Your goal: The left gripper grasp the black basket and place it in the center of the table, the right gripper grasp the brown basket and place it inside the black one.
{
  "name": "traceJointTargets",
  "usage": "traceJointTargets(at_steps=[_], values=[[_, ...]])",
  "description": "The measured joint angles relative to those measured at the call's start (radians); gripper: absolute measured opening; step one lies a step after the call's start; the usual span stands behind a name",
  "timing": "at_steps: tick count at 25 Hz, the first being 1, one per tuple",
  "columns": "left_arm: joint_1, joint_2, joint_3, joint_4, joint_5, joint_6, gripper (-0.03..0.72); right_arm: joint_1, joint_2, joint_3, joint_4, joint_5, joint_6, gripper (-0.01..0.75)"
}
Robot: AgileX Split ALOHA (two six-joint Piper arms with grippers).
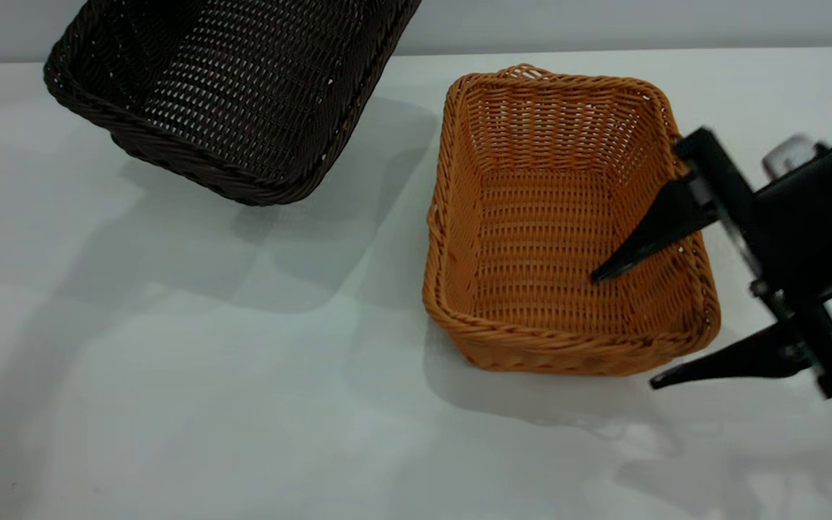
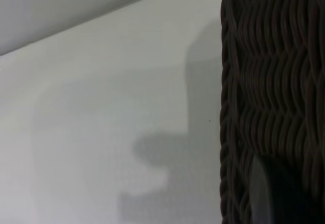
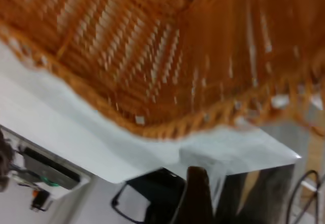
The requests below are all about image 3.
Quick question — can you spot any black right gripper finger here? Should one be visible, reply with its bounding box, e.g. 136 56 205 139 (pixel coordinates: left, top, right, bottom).
177 166 214 224

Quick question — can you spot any orange woven plastic basket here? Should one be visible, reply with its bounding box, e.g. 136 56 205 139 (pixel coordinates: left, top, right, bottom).
0 0 325 143

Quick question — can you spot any thin black cable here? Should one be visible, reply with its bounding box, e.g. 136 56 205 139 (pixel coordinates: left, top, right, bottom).
288 170 321 224

